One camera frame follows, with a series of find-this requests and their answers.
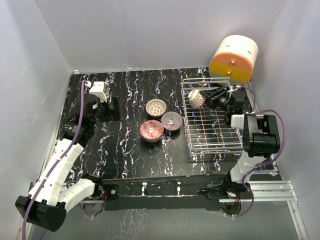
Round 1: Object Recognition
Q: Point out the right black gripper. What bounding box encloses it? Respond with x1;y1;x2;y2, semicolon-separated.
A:
200;86;232;113

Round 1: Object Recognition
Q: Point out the blue patterned white bowl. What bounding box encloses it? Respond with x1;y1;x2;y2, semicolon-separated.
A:
188;89;206;109

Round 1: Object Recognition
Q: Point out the red white patterned bowl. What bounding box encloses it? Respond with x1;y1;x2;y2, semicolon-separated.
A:
139;119;165;143

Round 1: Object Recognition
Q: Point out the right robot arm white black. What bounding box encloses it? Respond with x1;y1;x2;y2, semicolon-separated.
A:
200;85;281;199

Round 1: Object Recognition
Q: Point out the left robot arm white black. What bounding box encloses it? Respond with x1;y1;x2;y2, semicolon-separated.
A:
15;94;121;232

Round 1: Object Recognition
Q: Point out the cream orange yellow drawer cabinet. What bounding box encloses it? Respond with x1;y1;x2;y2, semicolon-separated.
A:
208;35;259;85

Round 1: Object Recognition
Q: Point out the white orange patterned bowl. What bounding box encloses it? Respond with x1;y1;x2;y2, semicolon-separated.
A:
145;98;167;118

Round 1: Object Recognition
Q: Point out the purple striped bowl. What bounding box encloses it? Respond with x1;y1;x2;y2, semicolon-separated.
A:
161;111;183;132

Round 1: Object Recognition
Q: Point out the black front mounting bar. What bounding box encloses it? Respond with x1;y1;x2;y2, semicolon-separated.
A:
101;174;224;211

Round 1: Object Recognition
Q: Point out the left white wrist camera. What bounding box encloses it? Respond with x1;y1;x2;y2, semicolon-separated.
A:
84;81;107;103

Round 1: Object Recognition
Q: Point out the white wire dish rack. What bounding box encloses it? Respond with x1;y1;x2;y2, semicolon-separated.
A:
181;77;243;155

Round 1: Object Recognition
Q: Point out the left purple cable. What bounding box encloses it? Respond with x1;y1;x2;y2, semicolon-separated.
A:
22;79;91;240

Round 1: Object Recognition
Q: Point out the aluminium frame rail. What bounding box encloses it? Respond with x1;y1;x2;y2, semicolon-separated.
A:
219;79;310;240

